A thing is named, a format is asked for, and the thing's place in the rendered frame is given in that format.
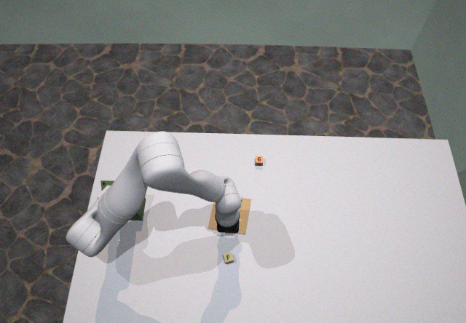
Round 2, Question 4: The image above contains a tan wooden block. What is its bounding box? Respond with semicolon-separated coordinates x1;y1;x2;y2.
224;252;234;264
255;156;263;166

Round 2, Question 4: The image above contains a tan flat mat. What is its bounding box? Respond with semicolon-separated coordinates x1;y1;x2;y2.
208;198;251;234

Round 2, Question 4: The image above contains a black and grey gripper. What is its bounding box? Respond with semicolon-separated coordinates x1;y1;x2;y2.
215;210;240;234

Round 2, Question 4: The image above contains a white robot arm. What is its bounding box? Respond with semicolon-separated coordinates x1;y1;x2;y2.
66;131;241;257

